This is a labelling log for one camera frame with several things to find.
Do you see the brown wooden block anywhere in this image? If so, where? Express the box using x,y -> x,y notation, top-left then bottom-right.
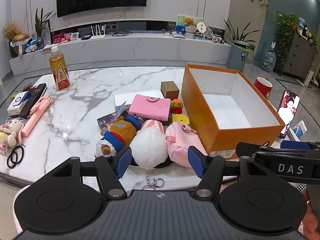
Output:
161,81 -> 180,100

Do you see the ivy plant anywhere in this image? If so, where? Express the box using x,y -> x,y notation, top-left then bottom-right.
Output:
273,11 -> 300,63

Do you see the red cup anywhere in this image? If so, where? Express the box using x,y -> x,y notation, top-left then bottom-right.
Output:
253,77 -> 273,101

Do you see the pink zip pouch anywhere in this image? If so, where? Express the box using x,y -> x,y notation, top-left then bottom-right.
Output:
165,122 -> 208,167

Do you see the black remote control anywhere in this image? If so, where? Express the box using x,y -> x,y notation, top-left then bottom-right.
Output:
18,83 -> 48,118

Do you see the brown round ornament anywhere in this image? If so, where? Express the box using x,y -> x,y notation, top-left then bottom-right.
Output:
12,32 -> 30,56

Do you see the crochet doll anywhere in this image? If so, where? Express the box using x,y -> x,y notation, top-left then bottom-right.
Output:
0,118 -> 25,157

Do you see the small white blue box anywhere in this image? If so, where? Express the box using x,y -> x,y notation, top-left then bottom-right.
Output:
7,91 -> 32,116

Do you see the dried flower bunch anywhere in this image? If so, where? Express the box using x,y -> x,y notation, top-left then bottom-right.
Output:
2,22 -> 18,41

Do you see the houndstooth garment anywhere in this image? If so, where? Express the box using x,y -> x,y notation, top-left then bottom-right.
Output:
295,183 -> 307,196

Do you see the tall green potted plant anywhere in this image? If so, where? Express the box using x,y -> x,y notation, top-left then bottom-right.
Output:
34,7 -> 57,38

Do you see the smartphone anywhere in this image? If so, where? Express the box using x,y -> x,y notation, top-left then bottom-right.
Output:
277,89 -> 301,139

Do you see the white blue carton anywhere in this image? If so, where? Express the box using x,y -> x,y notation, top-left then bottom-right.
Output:
291,120 -> 308,138

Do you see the black hair tie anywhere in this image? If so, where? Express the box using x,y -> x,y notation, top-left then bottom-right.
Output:
7,145 -> 25,169

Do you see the orange drink bottle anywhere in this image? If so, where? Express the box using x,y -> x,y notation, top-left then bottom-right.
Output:
49,46 -> 71,91

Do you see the marble television console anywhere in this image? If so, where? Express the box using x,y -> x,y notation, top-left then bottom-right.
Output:
9,31 -> 232,77

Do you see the pink card holder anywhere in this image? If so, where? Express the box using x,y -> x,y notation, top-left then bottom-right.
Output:
129,94 -> 171,122

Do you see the bear plush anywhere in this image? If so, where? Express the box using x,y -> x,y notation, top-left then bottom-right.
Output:
94,116 -> 143,158

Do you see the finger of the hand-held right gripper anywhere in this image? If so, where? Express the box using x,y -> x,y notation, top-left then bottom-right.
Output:
236,142 -> 320,183
280,140 -> 320,152

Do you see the white plush toy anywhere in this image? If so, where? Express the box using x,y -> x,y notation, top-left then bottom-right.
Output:
129,119 -> 168,190

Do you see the spiky green potted plant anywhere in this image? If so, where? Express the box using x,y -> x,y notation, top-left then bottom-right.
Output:
223,17 -> 253,48

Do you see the grey trash bin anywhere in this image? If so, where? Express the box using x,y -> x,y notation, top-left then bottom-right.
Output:
229,43 -> 251,72

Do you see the orange green plush ball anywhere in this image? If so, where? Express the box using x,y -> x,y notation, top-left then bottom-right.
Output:
170,99 -> 184,114

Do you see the orange cardboard box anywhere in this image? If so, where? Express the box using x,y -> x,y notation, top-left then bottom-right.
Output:
181,64 -> 286,159

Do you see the illustrated picture card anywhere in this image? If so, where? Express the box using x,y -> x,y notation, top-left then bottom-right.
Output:
97,109 -> 132,131

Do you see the yellow toy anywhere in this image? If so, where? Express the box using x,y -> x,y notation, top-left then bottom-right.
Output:
171,113 -> 191,126

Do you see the pink selfie stick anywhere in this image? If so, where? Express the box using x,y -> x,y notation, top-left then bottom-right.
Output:
21,96 -> 54,137

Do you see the white router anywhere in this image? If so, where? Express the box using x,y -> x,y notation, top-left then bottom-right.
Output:
89,23 -> 107,40

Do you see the person's leg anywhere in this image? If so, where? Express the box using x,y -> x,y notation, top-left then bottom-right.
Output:
301,187 -> 320,240

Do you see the small brown teddy bear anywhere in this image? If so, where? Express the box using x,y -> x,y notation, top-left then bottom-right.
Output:
184,16 -> 197,28

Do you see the grey drawer cabinet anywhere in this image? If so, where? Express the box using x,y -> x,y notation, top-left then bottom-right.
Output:
282,32 -> 317,81

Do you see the blue water jug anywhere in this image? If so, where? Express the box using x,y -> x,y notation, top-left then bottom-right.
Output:
261,50 -> 277,73

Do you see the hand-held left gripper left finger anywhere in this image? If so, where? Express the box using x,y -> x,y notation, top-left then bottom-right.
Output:
45,147 -> 132,198

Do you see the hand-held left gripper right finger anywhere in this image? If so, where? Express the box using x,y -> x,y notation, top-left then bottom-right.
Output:
188,146 -> 277,198

